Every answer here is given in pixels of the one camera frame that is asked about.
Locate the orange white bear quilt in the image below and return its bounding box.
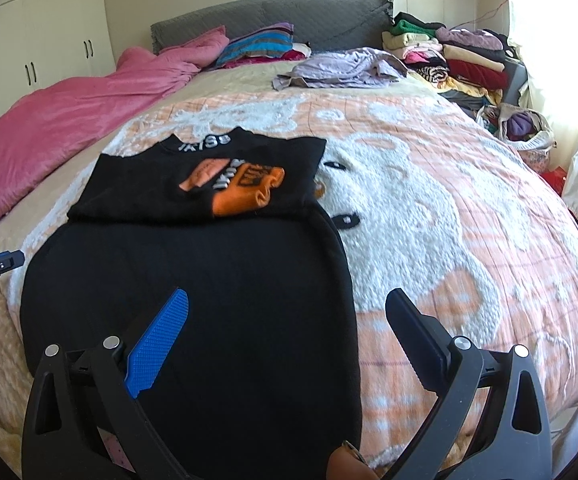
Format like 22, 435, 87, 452
9, 90, 578, 466

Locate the grey quilted headboard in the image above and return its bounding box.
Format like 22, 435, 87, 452
150, 0, 393, 54

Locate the pile of folded clothes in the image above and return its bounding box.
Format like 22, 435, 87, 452
381, 12, 528, 106

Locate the beige bed sheet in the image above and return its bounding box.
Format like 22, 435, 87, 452
0, 62, 325, 257

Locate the lilac crumpled garment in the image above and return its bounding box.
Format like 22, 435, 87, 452
272, 47, 407, 91

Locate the black IKISS sweater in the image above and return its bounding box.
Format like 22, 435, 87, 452
19, 128, 362, 479

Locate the right hand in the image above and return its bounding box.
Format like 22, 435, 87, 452
326, 441, 379, 480

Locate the cream wardrobe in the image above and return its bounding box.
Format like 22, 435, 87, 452
0, 0, 115, 116

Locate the striped folded clothes stack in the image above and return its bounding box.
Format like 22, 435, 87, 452
215, 22, 312, 68

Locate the bag with purple clothes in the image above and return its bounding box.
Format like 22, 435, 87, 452
476, 103, 556, 152

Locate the pink blanket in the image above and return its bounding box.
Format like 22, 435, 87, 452
0, 25, 229, 218

